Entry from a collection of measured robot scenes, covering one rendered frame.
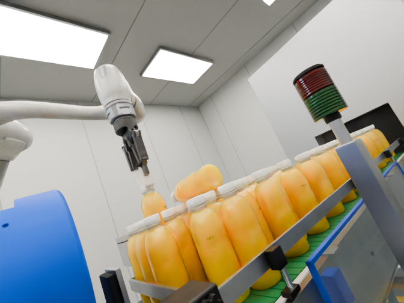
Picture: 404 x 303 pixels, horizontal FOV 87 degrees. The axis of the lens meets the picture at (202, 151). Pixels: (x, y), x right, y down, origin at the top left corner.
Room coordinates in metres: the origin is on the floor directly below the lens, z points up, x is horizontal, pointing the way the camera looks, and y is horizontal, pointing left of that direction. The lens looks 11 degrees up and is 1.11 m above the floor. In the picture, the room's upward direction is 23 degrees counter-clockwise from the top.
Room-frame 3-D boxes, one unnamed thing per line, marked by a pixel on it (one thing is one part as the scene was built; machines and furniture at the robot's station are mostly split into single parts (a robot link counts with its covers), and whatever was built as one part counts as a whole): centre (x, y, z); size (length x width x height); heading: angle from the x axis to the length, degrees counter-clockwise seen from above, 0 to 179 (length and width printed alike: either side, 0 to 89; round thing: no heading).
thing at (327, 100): (0.42, -0.26, 1.18); 0.06 x 0.06 x 0.05
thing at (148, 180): (0.65, 0.19, 1.24); 0.03 x 0.01 x 0.07; 130
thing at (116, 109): (0.66, 0.20, 1.47); 0.09 x 0.09 x 0.06
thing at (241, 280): (0.86, -0.54, 0.96); 1.60 x 0.01 x 0.03; 130
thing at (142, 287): (0.50, 0.20, 0.96); 0.40 x 0.01 x 0.03; 40
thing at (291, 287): (0.42, -0.05, 0.94); 0.03 x 0.02 x 0.08; 130
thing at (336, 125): (0.42, -0.26, 1.18); 0.06 x 0.06 x 0.16
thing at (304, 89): (0.42, -0.26, 1.23); 0.06 x 0.06 x 0.04
